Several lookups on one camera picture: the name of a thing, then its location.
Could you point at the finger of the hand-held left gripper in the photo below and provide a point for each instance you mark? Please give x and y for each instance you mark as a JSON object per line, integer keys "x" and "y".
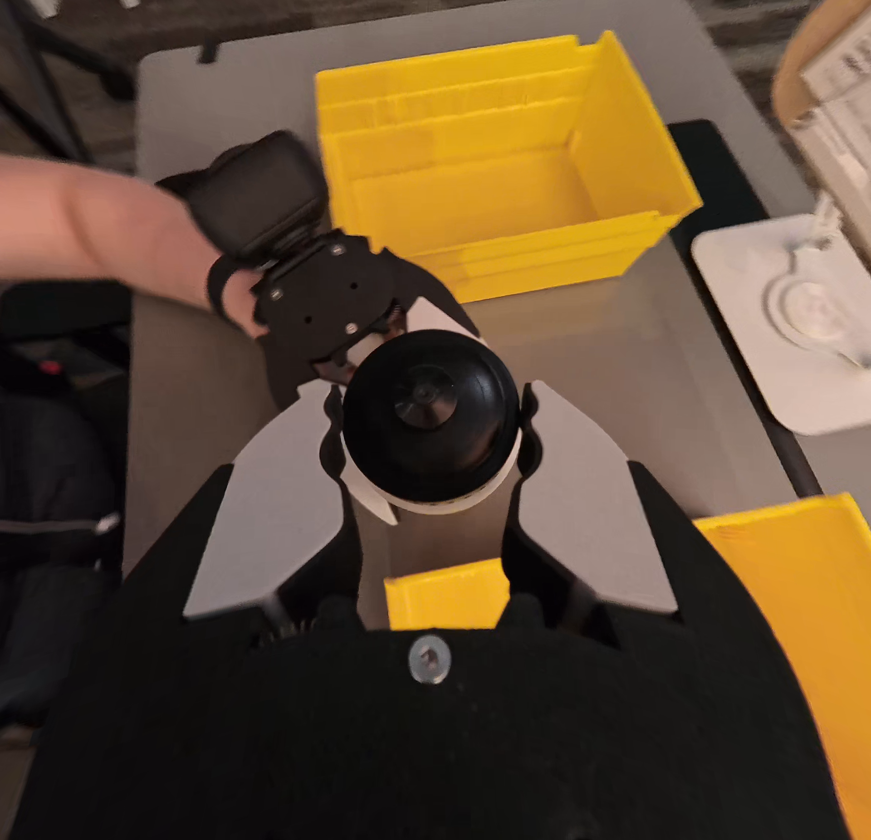
{"x": 438, "y": 319}
{"x": 368, "y": 497}

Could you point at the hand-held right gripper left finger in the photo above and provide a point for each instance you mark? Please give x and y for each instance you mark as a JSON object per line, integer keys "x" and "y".
{"x": 272, "y": 527}

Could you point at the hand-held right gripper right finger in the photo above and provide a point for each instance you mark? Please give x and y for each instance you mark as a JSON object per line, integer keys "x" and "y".
{"x": 592, "y": 514}

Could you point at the white plastic bottle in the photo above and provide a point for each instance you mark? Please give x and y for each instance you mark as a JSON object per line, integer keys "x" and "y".
{"x": 449, "y": 508}

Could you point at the black bottle lid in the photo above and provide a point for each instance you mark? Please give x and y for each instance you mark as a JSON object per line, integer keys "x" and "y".
{"x": 429, "y": 418}

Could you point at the yellow plastic bin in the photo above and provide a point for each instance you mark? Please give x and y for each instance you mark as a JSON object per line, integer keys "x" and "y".
{"x": 817, "y": 622}
{"x": 504, "y": 201}

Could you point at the person's left forearm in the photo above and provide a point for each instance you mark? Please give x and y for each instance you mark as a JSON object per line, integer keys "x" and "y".
{"x": 95, "y": 228}

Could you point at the person's left hand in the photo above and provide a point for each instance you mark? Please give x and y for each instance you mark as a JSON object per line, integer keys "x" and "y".
{"x": 238, "y": 299}

